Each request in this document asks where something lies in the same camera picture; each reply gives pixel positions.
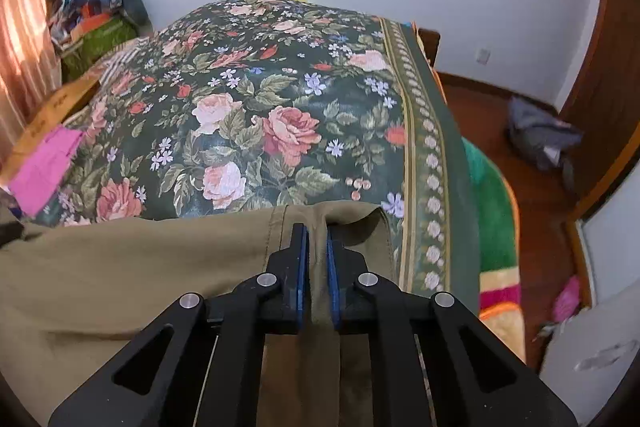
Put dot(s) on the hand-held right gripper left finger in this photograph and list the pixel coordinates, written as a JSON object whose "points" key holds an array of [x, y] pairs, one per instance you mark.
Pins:
{"points": [[300, 274]]}

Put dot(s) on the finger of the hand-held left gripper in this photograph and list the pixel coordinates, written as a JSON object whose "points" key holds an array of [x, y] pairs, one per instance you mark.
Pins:
{"points": [[9, 232]]}

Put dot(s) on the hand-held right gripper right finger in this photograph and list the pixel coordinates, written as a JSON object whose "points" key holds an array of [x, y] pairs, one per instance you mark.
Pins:
{"points": [[332, 279]]}

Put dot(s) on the khaki pants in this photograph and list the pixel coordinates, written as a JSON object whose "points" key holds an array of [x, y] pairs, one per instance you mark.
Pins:
{"points": [[125, 307]]}

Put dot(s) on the cardboard box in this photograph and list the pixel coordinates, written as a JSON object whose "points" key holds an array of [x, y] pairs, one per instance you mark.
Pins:
{"points": [[50, 112]]}

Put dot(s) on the green plush blanket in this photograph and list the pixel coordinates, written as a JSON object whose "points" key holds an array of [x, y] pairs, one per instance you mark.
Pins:
{"points": [[495, 227]]}

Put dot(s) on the floral bed cover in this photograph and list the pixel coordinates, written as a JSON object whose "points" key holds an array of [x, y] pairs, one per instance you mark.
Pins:
{"points": [[260, 107]]}

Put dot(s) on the orange curtain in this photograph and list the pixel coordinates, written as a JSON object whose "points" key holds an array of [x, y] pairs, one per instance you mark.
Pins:
{"points": [[25, 37]]}

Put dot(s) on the striped cloth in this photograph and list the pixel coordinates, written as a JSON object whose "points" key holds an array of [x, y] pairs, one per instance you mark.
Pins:
{"points": [[120, 59]]}

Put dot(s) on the pile of colourful clothes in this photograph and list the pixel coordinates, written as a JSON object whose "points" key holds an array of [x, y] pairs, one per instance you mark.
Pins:
{"points": [[95, 17]]}

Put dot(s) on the pink cloth on floor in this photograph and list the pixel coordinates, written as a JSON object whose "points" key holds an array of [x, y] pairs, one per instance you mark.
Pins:
{"points": [[567, 299]]}

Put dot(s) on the grey cloth on floor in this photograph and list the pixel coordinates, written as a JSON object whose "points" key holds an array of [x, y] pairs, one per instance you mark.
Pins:
{"points": [[542, 134]]}

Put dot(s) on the white appliance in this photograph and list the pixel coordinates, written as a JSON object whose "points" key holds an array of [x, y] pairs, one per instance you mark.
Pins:
{"points": [[595, 307]]}

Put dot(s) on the wooden wardrobe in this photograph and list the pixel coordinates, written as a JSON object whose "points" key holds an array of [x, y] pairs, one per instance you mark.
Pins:
{"points": [[605, 72]]}

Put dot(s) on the wall socket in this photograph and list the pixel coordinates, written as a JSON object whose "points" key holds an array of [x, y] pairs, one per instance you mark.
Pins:
{"points": [[483, 56]]}

